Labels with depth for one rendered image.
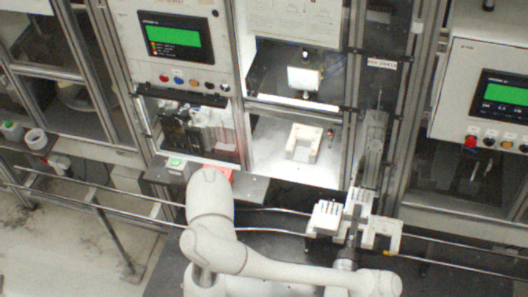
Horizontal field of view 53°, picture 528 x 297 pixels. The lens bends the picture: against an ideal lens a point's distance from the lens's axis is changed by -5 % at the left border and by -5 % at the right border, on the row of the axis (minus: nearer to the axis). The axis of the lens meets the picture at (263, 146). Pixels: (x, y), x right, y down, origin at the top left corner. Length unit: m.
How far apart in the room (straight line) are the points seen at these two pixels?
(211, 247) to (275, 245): 0.95
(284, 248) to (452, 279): 0.72
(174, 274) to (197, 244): 0.94
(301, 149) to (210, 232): 1.00
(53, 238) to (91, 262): 0.32
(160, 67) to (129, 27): 0.20
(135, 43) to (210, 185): 0.65
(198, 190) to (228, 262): 0.23
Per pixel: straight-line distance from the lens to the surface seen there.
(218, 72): 1.96
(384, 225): 2.27
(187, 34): 1.85
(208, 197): 1.59
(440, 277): 2.44
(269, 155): 2.42
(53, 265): 3.47
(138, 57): 2.06
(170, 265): 2.46
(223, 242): 1.54
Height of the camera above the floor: 2.82
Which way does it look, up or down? 51 degrees down
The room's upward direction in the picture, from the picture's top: 6 degrees counter-clockwise
